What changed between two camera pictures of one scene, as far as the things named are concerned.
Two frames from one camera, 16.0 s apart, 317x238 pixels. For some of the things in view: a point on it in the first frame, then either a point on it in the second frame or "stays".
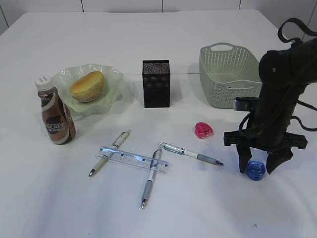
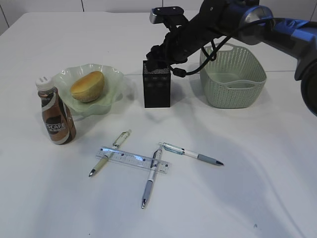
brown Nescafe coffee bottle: (59, 118) stays
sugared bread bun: (87, 88) stays
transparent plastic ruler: (134, 158) stays
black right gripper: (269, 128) -> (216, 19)
